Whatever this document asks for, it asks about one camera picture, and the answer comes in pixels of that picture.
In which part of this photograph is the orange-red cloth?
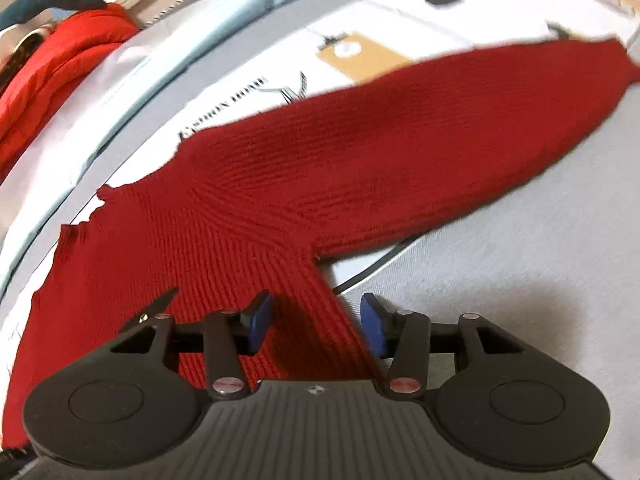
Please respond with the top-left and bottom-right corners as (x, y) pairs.
(0, 2), (142, 181)

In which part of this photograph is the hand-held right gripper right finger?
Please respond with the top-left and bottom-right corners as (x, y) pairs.
(360, 292), (525, 400)

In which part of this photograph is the printed white and grey blanket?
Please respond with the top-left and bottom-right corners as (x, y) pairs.
(0, 0), (640, 411)

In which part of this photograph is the red knit sweater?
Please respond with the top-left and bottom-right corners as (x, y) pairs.
(0, 35), (640, 450)

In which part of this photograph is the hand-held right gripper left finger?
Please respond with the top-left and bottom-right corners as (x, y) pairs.
(109, 287), (275, 402)

